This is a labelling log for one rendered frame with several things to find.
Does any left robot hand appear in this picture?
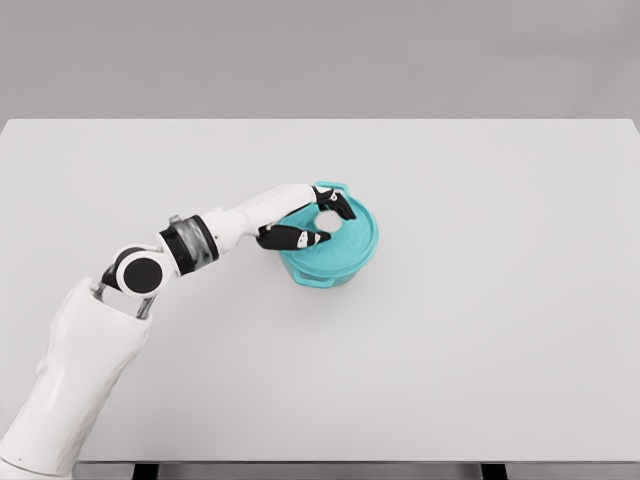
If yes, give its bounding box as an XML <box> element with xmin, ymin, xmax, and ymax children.
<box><xmin>238</xmin><ymin>183</ymin><xmax>358</xmax><ymax>252</ymax></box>

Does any teal pot lid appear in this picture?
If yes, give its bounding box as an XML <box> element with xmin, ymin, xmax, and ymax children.
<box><xmin>275</xmin><ymin>191</ymin><xmax>379</xmax><ymax>275</ymax></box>

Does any teal pot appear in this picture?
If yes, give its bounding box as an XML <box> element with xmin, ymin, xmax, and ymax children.
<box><xmin>281</xmin><ymin>180</ymin><xmax>377</xmax><ymax>291</ymax></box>

